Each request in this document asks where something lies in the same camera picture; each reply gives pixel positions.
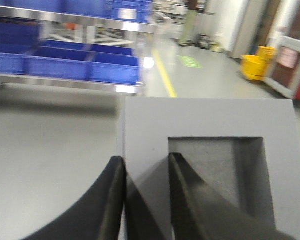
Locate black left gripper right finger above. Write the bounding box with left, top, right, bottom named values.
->
left=168, top=152, right=293, bottom=240

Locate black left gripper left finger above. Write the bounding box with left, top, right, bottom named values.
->
left=27, top=156, right=127, bottom=240

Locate gray square hollow base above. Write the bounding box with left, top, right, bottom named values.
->
left=118, top=97, right=300, bottom=240

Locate yellow mop bucket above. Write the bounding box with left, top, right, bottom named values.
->
left=240, top=46, right=276, bottom=81

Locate stainless steel shelf rack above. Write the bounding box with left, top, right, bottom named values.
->
left=0, top=5, right=158, bottom=95

